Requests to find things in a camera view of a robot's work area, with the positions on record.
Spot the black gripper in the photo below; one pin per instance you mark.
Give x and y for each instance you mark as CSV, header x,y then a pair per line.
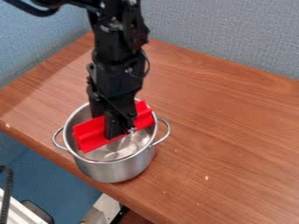
x,y
113,83

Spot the red block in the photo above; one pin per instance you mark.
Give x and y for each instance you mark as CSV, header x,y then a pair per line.
x,y
88,133

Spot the stainless steel metal pot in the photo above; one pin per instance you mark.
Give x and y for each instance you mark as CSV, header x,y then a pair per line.
x,y
120,160

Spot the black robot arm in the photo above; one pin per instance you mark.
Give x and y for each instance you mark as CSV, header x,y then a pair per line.
x,y
116,22

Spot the white box under table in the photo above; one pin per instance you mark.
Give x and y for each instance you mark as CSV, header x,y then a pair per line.
x,y
103,211

